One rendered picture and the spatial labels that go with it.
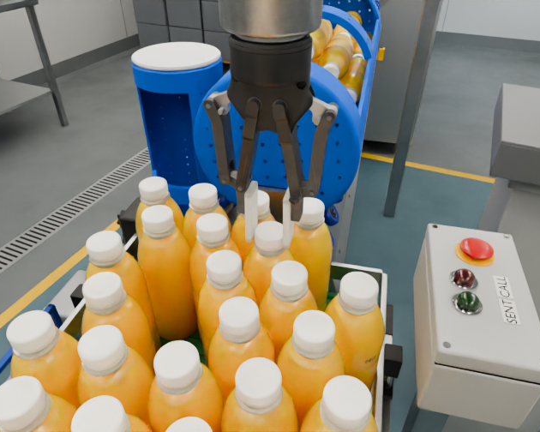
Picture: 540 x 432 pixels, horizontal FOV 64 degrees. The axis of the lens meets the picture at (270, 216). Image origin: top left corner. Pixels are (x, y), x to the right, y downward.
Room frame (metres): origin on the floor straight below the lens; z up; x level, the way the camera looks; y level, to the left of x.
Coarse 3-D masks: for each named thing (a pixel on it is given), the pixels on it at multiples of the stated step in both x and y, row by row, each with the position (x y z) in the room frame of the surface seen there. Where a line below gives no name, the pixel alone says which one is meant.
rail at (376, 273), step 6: (336, 264) 0.49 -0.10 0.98; (342, 264) 0.49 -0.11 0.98; (348, 264) 0.49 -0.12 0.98; (336, 270) 0.49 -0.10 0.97; (342, 270) 0.48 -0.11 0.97; (348, 270) 0.48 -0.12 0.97; (354, 270) 0.48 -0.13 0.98; (360, 270) 0.48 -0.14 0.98; (366, 270) 0.48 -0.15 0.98; (372, 270) 0.48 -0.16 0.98; (378, 270) 0.48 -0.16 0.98; (330, 276) 0.49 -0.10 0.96; (336, 276) 0.49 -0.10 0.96; (342, 276) 0.48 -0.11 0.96; (372, 276) 0.47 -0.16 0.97; (378, 276) 0.47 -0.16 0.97; (378, 282) 0.47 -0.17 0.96
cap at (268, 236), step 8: (264, 224) 0.42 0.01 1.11; (272, 224) 0.42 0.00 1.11; (280, 224) 0.42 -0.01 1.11; (256, 232) 0.40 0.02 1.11; (264, 232) 0.40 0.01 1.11; (272, 232) 0.40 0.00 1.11; (280, 232) 0.40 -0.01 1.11; (256, 240) 0.40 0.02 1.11; (264, 240) 0.39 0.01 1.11; (272, 240) 0.39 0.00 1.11; (280, 240) 0.39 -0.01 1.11; (264, 248) 0.39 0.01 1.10; (272, 248) 0.39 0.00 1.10; (280, 248) 0.39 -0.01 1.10
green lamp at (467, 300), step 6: (462, 294) 0.30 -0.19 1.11; (468, 294) 0.30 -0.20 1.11; (474, 294) 0.30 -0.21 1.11; (456, 300) 0.30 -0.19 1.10; (462, 300) 0.30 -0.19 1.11; (468, 300) 0.30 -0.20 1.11; (474, 300) 0.30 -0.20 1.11; (462, 306) 0.29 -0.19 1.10; (468, 306) 0.29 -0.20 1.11; (474, 306) 0.29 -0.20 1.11
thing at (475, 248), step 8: (464, 240) 0.39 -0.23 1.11; (472, 240) 0.39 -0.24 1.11; (480, 240) 0.39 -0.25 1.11; (464, 248) 0.38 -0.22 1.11; (472, 248) 0.37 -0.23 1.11; (480, 248) 0.37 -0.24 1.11; (488, 248) 0.37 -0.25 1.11; (472, 256) 0.36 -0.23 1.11; (480, 256) 0.36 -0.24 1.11; (488, 256) 0.36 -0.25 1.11
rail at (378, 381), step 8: (384, 280) 0.45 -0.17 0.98; (384, 288) 0.44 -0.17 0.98; (384, 296) 0.42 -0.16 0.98; (384, 304) 0.41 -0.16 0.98; (384, 312) 0.39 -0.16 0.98; (384, 320) 0.38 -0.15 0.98; (384, 336) 0.35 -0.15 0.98; (384, 344) 0.34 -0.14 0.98; (384, 352) 0.33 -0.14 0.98; (376, 376) 0.30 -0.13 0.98; (376, 384) 0.29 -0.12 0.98; (376, 392) 0.28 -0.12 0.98; (376, 400) 0.27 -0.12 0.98; (376, 408) 0.26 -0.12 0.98; (376, 416) 0.25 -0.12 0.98
